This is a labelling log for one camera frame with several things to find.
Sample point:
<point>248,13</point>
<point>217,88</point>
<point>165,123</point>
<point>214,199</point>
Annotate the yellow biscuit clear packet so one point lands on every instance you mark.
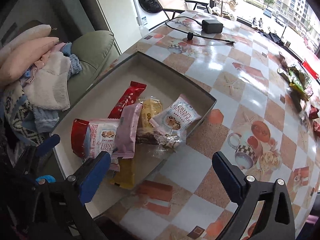
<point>145,131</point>

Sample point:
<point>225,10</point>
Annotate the red basin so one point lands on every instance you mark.
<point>310,70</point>

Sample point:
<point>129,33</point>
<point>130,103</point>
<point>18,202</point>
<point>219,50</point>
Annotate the pile of green yellow wrappers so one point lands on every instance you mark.
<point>300,90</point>

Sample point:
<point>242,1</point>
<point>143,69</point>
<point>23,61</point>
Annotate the yellow stick packet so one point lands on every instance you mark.
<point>125,178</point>

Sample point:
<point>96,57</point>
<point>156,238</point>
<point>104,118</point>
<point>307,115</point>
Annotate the small red wrapper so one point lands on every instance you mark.
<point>313,113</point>

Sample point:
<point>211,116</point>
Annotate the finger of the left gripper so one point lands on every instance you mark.
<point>47,145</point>

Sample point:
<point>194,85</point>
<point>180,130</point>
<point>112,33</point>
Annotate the pile of clothes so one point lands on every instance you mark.
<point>35,69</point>

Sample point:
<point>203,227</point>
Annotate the purple snack packet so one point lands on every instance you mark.
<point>125,141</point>

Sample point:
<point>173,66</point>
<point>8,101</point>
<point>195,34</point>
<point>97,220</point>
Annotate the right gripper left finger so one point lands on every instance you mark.
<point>70,196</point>

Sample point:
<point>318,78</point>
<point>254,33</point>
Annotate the white cranberry crisp packet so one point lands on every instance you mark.
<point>177,117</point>

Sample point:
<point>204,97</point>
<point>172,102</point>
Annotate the red snack packet white lettering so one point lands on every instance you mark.
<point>128,98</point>

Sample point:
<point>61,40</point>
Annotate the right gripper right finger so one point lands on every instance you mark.
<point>276,220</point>

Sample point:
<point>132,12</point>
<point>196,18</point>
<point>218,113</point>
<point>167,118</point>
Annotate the black power adapter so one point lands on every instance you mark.
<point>212,26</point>

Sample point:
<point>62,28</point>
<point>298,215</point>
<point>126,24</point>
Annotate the folding chair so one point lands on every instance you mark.
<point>173,7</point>

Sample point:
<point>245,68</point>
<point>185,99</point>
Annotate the dark red snack packet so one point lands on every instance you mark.
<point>80,138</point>

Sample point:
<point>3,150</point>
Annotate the pink cranberry crisp packet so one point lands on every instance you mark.
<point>100,137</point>

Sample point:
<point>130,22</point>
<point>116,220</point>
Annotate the white washing machine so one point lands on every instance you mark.
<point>150,0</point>

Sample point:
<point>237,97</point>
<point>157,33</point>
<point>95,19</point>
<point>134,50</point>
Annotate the clear candy packet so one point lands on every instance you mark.
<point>168,141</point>

